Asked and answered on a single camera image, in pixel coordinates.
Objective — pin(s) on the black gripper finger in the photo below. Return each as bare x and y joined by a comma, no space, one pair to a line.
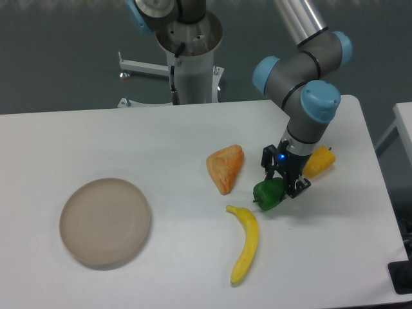
269,161
295,186

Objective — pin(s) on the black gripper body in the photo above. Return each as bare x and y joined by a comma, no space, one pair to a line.
291,165

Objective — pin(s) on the green toy pepper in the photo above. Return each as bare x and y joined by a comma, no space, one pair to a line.
269,193

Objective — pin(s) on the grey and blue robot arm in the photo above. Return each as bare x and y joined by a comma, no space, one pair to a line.
296,85

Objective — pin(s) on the yellow toy pepper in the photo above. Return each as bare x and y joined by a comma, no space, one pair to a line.
320,160

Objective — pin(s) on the orange toy bread wedge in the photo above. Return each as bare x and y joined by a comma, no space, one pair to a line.
224,166

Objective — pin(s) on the yellow toy banana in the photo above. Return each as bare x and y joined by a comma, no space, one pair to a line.
246,257

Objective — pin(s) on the white side table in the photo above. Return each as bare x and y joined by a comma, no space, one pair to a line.
401,126

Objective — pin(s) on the black device at table edge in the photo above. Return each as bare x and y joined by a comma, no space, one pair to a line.
400,274

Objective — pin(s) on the beige round plate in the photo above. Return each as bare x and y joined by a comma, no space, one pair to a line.
104,223

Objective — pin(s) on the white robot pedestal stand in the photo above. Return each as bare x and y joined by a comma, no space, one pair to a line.
189,48

